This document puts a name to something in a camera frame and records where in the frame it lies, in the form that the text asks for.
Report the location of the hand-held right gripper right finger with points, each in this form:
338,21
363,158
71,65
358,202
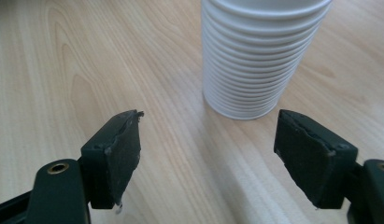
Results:
314,158

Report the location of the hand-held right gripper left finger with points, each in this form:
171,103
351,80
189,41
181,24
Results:
115,161

